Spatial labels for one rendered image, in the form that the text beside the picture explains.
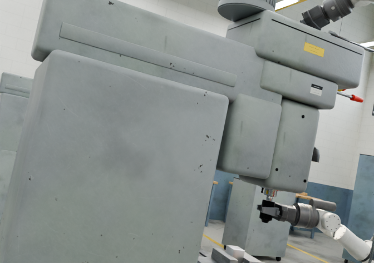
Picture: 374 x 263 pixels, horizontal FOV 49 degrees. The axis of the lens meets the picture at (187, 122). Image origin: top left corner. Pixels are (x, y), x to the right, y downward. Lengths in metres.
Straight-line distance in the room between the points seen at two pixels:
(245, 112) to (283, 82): 0.18
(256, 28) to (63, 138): 0.74
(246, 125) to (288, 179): 0.27
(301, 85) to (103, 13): 0.70
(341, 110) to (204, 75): 9.89
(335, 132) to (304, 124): 9.44
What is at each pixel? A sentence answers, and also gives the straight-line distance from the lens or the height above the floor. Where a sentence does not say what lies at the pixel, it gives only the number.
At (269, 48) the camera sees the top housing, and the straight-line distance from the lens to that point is 1.37.
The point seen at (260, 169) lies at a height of 1.37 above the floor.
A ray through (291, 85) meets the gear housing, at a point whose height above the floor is 1.67.
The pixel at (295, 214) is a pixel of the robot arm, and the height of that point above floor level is 1.23.
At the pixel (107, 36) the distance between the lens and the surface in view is 1.16.
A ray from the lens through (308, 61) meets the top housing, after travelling 1.47.
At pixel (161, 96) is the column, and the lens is 1.06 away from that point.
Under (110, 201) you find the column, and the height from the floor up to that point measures 1.22.
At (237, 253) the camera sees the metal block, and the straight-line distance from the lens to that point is 1.68.
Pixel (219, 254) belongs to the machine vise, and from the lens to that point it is 1.69.
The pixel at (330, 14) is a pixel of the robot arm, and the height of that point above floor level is 1.96.
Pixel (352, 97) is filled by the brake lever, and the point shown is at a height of 1.70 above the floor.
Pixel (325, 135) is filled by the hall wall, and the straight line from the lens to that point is 10.70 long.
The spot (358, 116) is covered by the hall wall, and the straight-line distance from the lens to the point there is 11.48.
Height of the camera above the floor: 1.39
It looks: 4 degrees up
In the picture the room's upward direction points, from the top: 11 degrees clockwise
